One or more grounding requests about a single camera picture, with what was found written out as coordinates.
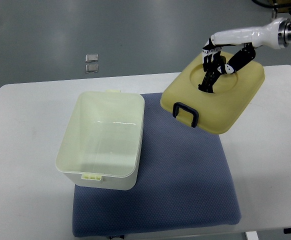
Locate upper metal floor plate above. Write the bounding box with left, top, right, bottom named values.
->
left=85, top=53, right=99, bottom=63

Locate metal floor plate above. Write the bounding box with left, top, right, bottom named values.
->
left=85, top=63, right=99, bottom=74
left=85, top=53, right=99, bottom=63

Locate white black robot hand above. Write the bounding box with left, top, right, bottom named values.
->
left=201, top=17, right=291, bottom=76

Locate lower metal floor plate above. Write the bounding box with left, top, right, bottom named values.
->
left=85, top=63, right=99, bottom=74

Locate white storage box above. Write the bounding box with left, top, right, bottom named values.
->
left=55, top=91, right=145, bottom=191

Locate blue grey cushion mat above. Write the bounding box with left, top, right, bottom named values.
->
left=72, top=93, right=241, bottom=238

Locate yellow box lid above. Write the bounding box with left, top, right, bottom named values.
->
left=160, top=55, right=265, bottom=135

